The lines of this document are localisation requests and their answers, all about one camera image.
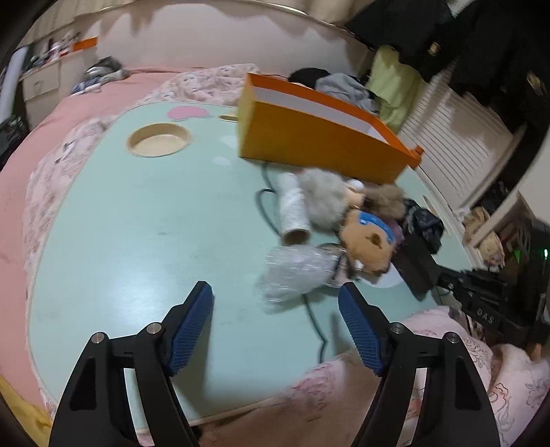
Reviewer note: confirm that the clear bubble wrap bag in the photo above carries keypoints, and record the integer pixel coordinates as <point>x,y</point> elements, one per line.
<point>292,270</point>

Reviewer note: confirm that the white shelf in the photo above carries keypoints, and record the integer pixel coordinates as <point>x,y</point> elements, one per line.
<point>515,202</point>

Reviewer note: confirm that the grey fluffy plush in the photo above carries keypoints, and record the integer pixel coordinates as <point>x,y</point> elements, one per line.
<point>322,197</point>

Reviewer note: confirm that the dark clutter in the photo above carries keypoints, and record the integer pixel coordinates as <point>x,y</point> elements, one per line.
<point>13,142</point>

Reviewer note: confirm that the orange cardboard box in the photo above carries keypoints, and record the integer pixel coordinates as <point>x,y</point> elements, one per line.
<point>309,142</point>

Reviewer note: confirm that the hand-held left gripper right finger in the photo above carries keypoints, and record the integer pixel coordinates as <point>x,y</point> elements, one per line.
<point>359,331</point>

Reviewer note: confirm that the pink bed sheet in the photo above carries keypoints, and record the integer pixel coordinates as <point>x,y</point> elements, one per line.
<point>25,215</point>

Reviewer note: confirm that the yellow cloth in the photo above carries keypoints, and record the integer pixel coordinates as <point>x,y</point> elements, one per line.
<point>25,408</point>

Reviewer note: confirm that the cream curtain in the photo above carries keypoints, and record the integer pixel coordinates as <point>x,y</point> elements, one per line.
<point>193,5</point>

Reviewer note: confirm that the black hanging jacket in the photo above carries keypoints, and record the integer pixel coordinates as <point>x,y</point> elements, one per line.
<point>408,25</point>
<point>507,51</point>

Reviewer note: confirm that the brown bear plush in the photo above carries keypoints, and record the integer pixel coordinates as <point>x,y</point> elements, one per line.
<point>365,245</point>

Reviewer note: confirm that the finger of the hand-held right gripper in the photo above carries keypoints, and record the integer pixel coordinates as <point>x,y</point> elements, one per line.
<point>419,266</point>

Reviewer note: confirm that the small orange box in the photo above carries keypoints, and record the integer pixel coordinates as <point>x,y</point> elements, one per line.
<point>86,43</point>

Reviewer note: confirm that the black device with green light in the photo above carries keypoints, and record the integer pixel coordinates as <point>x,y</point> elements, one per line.
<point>533,240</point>

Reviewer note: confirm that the white cloth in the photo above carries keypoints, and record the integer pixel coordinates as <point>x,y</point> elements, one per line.
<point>292,206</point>

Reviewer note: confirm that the clutter of small items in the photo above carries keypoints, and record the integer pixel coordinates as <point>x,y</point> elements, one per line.
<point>56,47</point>

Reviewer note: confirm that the grey and blue clothes pile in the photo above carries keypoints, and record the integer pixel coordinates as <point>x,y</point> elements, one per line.
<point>103,71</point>

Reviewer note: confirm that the white plush toy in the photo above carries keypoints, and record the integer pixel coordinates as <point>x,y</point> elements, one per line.
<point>355,185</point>

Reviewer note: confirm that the light green cloth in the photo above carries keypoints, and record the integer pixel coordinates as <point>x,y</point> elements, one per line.
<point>395,86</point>

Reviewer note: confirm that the person's right forearm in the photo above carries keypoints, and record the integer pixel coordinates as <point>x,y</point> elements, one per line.
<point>535,344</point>

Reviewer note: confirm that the pink floral blanket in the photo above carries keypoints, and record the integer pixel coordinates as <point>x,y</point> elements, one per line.
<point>520,387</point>

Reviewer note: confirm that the white rolled tube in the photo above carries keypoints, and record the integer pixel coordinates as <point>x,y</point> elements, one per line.
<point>13,77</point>

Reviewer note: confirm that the beige plush toy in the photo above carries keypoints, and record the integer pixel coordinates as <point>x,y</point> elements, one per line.
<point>475,223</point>
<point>490,251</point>

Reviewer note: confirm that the grey clothes heap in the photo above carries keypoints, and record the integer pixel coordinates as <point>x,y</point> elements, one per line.
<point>343,86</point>

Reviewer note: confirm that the white drawer cabinet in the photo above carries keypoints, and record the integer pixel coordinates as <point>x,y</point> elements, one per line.
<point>43,79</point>

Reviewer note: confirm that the brown fur pom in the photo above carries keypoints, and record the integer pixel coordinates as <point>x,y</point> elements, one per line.
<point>386,200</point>

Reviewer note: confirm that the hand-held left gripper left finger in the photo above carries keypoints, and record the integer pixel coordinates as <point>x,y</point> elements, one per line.
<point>193,326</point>

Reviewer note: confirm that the black clothes heap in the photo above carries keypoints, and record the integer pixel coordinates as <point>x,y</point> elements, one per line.
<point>307,76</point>

